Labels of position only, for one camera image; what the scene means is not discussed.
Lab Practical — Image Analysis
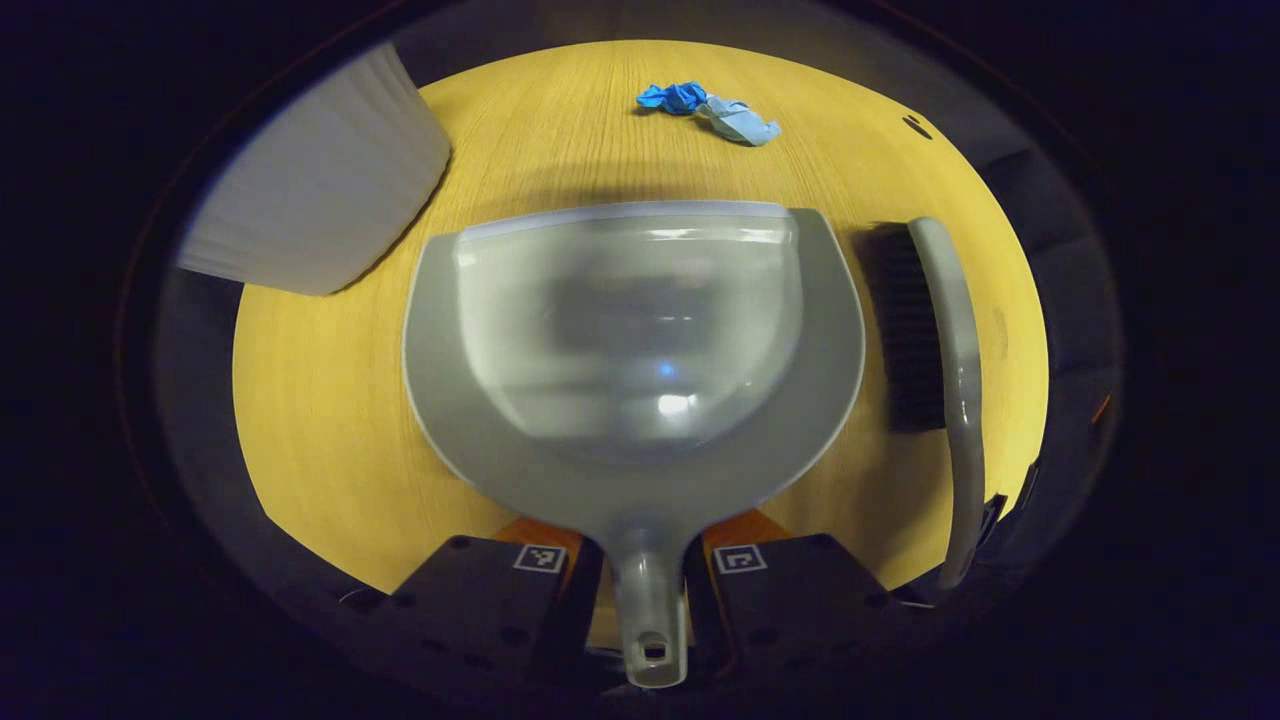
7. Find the light blue paper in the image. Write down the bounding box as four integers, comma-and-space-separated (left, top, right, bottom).
698, 95, 783, 148

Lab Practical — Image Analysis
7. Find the small grey broom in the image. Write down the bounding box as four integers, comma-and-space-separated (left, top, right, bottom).
864, 216, 987, 592

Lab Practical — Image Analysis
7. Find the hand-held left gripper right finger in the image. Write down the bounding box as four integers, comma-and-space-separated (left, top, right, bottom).
683, 508, 903, 683

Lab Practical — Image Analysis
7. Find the wooden desktop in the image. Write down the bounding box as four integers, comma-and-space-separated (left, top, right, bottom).
232, 40, 1050, 651

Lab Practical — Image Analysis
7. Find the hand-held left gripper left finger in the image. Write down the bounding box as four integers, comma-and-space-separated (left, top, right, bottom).
383, 515, 608, 691

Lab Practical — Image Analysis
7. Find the dark blue paper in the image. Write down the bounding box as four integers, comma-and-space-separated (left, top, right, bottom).
636, 81, 712, 117

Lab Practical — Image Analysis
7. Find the grey plastic dustpan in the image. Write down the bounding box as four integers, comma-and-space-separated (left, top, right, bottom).
402, 200, 868, 690

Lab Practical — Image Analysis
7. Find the grey plastic garbage bin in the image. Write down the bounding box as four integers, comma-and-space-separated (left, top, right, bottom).
178, 40, 453, 298

